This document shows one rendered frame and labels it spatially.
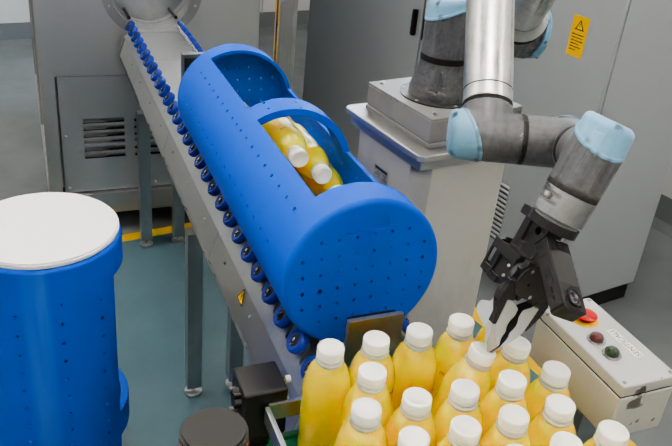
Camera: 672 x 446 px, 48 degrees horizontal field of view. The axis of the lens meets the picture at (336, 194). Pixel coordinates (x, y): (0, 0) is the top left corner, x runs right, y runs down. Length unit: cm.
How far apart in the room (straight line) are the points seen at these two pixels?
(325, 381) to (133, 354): 179
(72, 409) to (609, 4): 208
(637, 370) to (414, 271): 39
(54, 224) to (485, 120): 83
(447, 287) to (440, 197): 27
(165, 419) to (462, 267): 116
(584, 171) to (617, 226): 219
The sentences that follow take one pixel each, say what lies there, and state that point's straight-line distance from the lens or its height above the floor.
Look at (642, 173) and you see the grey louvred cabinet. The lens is 318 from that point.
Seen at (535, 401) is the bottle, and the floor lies 106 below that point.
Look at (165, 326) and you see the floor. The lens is 295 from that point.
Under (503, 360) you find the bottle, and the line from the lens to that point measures 117.
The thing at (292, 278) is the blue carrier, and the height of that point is 111.
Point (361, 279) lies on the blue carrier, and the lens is 127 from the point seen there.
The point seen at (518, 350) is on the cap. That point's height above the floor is 110.
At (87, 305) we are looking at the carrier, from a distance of 147.
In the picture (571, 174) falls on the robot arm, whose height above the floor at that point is 138.
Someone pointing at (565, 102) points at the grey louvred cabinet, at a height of 90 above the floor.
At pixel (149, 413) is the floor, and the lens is 260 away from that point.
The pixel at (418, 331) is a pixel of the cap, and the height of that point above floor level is 110.
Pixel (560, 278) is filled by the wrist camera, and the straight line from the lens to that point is 103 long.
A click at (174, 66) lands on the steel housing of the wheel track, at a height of 93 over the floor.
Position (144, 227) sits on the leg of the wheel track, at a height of 10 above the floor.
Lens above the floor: 177
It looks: 27 degrees down
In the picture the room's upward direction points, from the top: 6 degrees clockwise
